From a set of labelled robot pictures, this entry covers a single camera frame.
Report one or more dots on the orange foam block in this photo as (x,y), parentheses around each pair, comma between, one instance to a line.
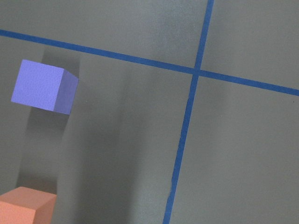
(27,206)

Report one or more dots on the purple foam block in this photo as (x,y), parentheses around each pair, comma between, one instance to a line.
(44,86)

